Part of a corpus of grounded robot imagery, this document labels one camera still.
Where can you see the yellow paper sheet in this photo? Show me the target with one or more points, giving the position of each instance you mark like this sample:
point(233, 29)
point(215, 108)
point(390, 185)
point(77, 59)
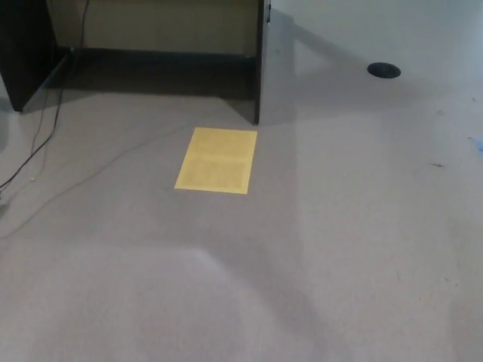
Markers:
point(217, 162)

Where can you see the black round floor grommet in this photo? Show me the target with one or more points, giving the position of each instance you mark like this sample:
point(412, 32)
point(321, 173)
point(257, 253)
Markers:
point(383, 70)

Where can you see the dark brown wooden desk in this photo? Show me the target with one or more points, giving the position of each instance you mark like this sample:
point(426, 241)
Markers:
point(22, 56)

